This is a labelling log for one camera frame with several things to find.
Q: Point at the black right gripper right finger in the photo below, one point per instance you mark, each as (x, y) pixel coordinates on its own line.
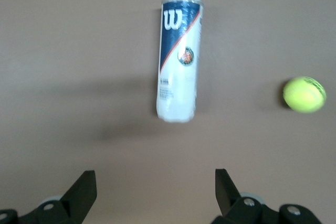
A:
(228, 195)

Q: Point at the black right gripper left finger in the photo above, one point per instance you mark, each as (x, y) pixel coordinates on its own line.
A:
(76, 197)

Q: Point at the white blue tennis ball can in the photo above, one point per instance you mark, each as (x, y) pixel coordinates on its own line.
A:
(178, 77)

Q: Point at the yellow-green tennis ball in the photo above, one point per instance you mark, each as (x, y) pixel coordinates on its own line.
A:
(304, 95)

